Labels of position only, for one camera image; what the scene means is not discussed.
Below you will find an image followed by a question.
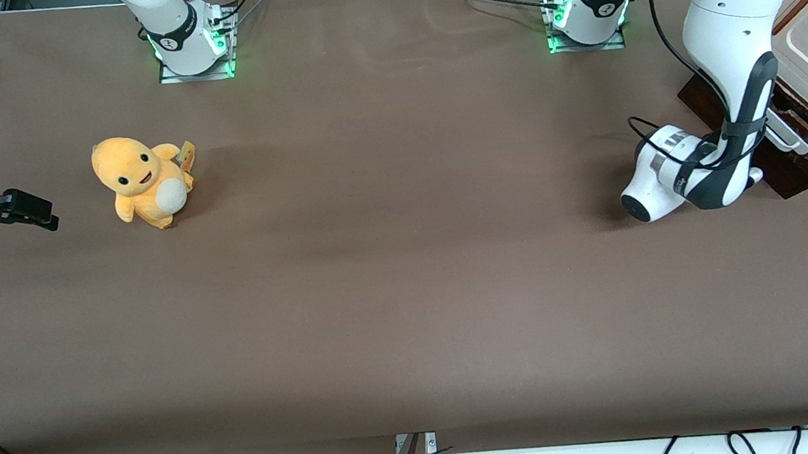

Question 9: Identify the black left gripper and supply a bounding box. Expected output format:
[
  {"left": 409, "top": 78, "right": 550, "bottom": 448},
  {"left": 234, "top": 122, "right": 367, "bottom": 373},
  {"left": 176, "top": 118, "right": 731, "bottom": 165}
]
[{"left": 753, "top": 118, "right": 789, "bottom": 175}]

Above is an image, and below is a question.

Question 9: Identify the white drawer handle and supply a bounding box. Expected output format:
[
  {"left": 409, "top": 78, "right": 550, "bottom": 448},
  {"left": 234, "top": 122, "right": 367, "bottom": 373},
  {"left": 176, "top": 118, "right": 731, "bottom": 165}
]
[{"left": 765, "top": 105, "right": 808, "bottom": 159}]

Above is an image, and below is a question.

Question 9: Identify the yellow plush toy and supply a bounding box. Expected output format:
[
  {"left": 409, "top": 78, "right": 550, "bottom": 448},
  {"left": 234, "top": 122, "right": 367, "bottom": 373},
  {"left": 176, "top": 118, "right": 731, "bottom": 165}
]
[{"left": 89, "top": 130, "right": 199, "bottom": 236}]

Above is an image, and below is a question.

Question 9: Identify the brown wooden strip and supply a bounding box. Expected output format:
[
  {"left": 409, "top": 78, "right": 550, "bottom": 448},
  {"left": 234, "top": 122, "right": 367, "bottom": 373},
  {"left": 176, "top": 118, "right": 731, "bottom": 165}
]
[{"left": 770, "top": 0, "right": 808, "bottom": 36}]

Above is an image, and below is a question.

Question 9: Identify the brown table cover sheet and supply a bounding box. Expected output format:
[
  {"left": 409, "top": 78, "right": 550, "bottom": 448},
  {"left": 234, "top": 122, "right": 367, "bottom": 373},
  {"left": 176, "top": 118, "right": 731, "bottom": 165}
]
[{"left": 0, "top": 0, "right": 808, "bottom": 454}]

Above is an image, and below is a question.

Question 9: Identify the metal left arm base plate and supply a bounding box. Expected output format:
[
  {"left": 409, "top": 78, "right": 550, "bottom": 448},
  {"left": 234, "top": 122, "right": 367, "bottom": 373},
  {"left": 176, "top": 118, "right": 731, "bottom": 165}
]
[{"left": 545, "top": 17, "right": 627, "bottom": 57}]

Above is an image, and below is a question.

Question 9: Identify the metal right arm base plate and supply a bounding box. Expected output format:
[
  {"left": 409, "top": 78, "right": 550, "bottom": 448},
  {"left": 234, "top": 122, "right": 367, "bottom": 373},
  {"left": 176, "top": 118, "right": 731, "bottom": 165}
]
[{"left": 156, "top": 47, "right": 238, "bottom": 86}]

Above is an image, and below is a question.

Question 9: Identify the silver mounting bracket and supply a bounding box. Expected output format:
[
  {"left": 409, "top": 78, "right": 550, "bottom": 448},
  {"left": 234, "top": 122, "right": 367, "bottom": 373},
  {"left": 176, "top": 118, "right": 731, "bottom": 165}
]
[{"left": 394, "top": 430, "right": 438, "bottom": 454}]

